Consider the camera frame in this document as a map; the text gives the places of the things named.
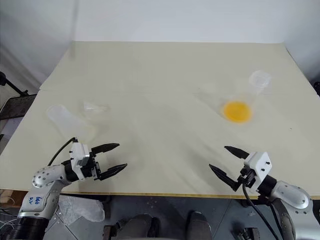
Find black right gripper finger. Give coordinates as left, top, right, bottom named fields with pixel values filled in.
left=208, top=164, right=241, bottom=192
left=224, top=146, right=250, bottom=160

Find white loose wires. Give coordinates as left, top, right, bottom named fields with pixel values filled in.
left=0, top=196, right=22, bottom=240

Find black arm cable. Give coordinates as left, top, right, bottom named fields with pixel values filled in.
left=47, top=136, right=78, bottom=166
left=241, top=184, right=270, bottom=240

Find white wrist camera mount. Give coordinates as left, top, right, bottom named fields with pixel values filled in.
left=68, top=142, right=91, bottom=180
left=243, top=151, right=272, bottom=187

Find crumpled clear plastic bag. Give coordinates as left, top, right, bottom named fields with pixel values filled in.
left=58, top=194, right=105, bottom=223

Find dark rounded shape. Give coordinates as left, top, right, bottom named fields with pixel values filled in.
left=186, top=211, right=214, bottom=240

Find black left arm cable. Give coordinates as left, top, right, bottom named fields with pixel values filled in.
left=47, top=136, right=78, bottom=166

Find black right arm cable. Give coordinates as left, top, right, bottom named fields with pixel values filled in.
left=241, top=184, right=270, bottom=240

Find black mesh panel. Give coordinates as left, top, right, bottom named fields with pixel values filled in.
left=0, top=94, right=38, bottom=121

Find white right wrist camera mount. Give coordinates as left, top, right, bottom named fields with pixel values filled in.
left=243, top=151, right=272, bottom=187

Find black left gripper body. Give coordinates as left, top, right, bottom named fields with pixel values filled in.
left=81, top=149, right=103, bottom=181

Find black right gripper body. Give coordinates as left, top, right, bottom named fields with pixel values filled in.
left=236, top=168, right=259, bottom=189

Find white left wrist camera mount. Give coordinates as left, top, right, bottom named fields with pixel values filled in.
left=68, top=142, right=91, bottom=180

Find clear plastic cup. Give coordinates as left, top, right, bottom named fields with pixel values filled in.
left=46, top=104, right=98, bottom=144

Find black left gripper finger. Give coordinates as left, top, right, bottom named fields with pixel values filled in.
left=91, top=143, right=120, bottom=157
left=98, top=163, right=128, bottom=181

